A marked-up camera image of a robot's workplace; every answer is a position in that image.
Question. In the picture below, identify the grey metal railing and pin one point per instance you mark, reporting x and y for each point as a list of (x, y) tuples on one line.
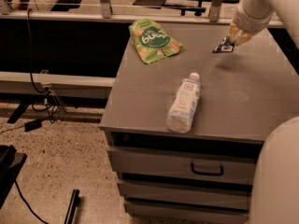
[(116, 11)]

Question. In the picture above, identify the black chair base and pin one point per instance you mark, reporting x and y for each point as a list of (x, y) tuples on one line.
[(11, 162)]

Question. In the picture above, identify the black drawer handle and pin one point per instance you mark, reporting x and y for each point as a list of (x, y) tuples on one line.
[(219, 171)]

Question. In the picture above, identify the clear plastic water bottle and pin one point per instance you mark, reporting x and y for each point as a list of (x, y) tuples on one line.
[(180, 114)]

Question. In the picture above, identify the green snack pouch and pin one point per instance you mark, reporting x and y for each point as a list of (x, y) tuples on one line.
[(152, 42)]

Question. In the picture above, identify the black metal floor bar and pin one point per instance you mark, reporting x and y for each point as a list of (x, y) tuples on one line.
[(73, 204)]

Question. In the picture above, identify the grey drawer cabinet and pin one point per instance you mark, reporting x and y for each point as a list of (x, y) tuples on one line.
[(245, 95)]

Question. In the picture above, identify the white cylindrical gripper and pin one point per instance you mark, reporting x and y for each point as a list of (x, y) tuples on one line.
[(249, 23)]

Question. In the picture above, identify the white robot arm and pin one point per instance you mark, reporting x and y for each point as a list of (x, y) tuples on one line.
[(275, 193)]

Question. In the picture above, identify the black power adapter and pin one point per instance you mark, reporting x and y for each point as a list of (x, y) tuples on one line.
[(32, 125)]

